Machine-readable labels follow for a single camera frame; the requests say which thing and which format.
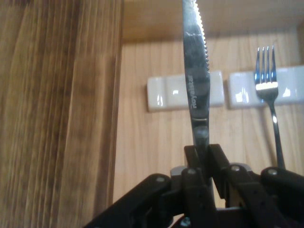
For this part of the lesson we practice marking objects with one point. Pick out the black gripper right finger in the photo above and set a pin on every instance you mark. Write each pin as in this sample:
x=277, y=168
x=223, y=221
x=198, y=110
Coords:
x=261, y=202

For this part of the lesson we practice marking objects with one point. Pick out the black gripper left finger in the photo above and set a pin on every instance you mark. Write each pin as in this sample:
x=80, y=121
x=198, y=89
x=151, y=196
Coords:
x=194, y=202

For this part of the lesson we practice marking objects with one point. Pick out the silver serrated table knife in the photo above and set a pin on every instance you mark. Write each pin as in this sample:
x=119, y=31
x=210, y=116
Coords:
x=196, y=71

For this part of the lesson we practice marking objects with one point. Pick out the white ceramic cutlery rest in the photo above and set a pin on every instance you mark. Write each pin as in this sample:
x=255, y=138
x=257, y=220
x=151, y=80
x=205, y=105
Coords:
x=242, y=90
x=171, y=92

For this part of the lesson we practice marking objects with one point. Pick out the silver metal fork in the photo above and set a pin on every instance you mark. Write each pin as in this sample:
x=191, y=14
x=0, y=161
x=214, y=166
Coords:
x=266, y=88

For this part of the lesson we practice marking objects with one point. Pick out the dark wooden drawer cabinet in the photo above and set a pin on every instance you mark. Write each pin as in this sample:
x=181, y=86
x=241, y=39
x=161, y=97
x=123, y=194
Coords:
x=52, y=107

